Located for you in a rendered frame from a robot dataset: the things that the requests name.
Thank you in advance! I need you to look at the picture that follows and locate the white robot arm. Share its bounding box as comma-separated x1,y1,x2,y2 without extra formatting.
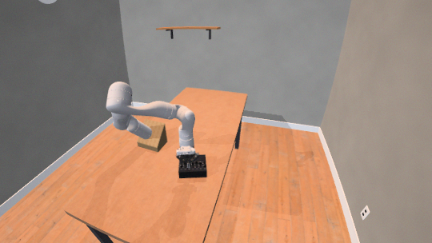
106,82,195,155

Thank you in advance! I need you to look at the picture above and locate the black lighting desk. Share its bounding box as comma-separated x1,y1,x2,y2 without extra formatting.
178,154,207,178

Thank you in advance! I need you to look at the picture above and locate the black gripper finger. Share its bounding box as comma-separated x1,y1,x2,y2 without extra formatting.
176,154,189,168
188,152,199,168

